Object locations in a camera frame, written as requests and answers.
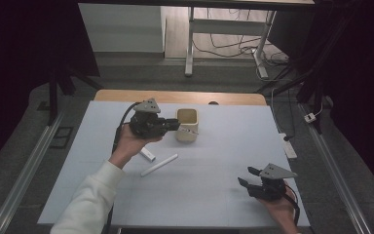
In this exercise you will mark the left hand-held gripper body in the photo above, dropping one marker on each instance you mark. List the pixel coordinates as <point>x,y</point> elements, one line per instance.
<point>146,125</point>

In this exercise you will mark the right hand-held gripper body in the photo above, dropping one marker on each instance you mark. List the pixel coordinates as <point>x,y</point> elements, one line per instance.
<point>269,190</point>

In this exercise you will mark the cream square cup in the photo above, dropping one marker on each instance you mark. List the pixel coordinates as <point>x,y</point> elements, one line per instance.
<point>185,137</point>

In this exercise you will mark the short white tube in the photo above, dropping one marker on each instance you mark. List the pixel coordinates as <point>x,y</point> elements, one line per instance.
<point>149,156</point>

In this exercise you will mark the person's right hand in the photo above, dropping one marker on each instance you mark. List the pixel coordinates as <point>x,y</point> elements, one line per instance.
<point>284,213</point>

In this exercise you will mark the person's left hand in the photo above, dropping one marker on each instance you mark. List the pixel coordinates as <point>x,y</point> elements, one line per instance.
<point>126,148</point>

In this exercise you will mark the white power strip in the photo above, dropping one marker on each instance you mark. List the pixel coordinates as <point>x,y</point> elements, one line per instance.
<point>289,149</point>

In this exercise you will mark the long white stick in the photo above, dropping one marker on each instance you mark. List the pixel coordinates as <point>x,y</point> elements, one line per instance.
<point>159,165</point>

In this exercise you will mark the small white adapter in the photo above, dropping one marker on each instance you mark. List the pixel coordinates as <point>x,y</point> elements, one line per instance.
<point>310,117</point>

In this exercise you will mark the black floor plate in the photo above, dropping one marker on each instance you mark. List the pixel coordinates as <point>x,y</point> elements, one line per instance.
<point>65,130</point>

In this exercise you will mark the black metal stand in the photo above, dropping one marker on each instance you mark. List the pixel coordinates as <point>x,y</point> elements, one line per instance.
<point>52,97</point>
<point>315,91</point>

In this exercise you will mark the dark curtain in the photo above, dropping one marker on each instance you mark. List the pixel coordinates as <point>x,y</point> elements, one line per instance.
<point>13,48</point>
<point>370,81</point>

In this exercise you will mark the aluminium floor rail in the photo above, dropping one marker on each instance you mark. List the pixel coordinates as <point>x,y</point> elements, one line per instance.
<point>337,175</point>
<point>26,172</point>

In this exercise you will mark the white desk frame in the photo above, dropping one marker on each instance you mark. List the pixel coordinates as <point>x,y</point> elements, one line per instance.
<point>227,26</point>

